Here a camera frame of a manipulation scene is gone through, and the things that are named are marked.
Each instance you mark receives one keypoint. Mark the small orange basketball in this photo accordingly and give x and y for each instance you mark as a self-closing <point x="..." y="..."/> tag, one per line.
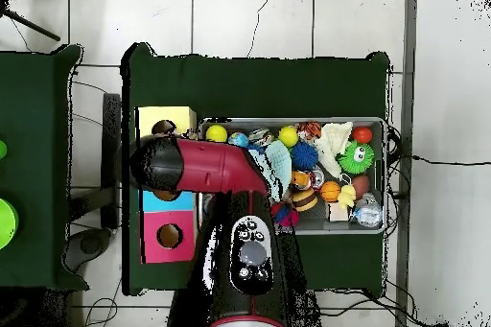
<point x="331" y="191"/>

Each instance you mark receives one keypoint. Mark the green cloth side table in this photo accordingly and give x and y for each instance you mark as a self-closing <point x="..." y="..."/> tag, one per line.
<point x="38" y="150"/>

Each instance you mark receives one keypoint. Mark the small bright green object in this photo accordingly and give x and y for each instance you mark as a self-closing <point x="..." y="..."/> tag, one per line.
<point x="2" y="150"/>

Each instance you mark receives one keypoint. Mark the black tripod leg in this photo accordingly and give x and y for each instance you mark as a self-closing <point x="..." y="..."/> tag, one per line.
<point x="31" y="24"/>

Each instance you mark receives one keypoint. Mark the wooden box with three holes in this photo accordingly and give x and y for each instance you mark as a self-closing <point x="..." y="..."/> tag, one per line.
<point x="184" y="242"/>

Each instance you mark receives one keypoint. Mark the clear mesh bin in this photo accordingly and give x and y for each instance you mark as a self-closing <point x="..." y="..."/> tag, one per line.
<point x="337" y="121"/>

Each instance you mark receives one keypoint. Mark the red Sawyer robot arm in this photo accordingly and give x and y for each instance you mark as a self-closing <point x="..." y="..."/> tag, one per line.
<point x="207" y="166"/>

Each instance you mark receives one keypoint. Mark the black upright panel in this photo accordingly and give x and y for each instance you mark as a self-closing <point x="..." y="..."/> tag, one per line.
<point x="110" y="127"/>

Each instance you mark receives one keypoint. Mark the orange tiger plush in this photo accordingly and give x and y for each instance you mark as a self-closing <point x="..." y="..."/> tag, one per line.
<point x="311" y="129"/>

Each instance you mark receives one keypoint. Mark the yellow ball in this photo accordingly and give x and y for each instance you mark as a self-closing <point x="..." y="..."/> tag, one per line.
<point x="216" y="133"/>
<point x="288" y="136"/>

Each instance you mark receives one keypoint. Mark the mint green cloth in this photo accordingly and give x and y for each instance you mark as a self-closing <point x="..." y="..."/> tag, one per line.
<point x="280" y="162"/>

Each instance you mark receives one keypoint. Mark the small globe ball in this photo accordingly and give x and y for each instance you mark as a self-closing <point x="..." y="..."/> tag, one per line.
<point x="238" y="140"/>

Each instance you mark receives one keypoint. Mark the blue spiky ball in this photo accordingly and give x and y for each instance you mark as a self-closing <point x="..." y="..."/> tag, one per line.
<point x="304" y="156"/>

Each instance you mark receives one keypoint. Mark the cream knitted cloth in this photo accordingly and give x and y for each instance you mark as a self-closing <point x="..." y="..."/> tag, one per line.
<point x="334" y="143"/>

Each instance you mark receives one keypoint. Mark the green spiky ball with eyes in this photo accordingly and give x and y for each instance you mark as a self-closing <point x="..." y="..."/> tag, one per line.
<point x="356" y="157"/>

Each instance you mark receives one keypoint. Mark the dark green table cloth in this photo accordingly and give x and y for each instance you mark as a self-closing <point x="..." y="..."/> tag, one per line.
<point x="253" y="81"/>

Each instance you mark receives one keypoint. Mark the bright green cup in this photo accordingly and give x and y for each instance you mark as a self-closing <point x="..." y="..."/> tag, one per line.
<point x="6" y="223"/>

